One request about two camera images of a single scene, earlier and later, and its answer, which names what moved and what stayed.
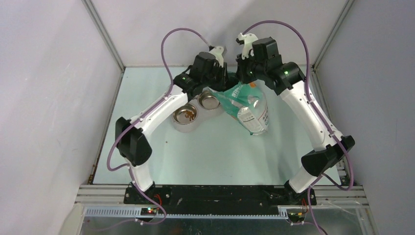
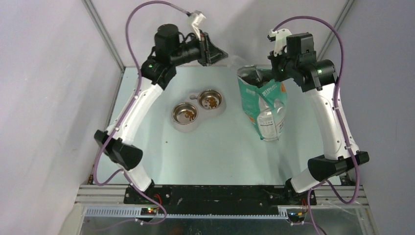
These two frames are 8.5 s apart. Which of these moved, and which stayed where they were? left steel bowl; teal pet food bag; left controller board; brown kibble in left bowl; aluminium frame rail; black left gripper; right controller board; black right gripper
Moved: black left gripper; black right gripper; teal pet food bag
Stayed: left controller board; brown kibble in left bowl; left steel bowl; aluminium frame rail; right controller board
